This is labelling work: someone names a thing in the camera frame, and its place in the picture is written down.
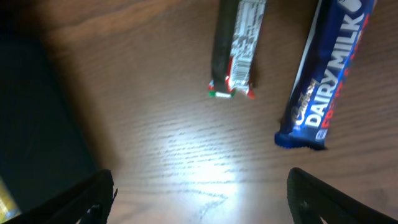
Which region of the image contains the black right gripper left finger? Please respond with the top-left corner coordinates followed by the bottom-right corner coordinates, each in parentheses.
top-left (5, 169), bottom-right (118, 224)

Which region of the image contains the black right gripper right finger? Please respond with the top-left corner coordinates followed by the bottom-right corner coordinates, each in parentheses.
top-left (287, 167), bottom-right (397, 224)

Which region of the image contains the black cardboard gift box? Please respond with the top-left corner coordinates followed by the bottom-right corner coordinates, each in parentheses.
top-left (1, 34), bottom-right (97, 212)

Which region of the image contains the blue Dairy Milk chocolate bar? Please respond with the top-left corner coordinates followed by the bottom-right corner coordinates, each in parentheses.
top-left (275, 0), bottom-right (376, 150)

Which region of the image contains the green red white candy bar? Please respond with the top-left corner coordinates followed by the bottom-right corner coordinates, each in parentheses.
top-left (208, 0), bottom-right (267, 99)

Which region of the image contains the Haribo gummy worms bag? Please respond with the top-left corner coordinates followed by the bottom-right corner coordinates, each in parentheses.
top-left (0, 180), bottom-right (21, 223)

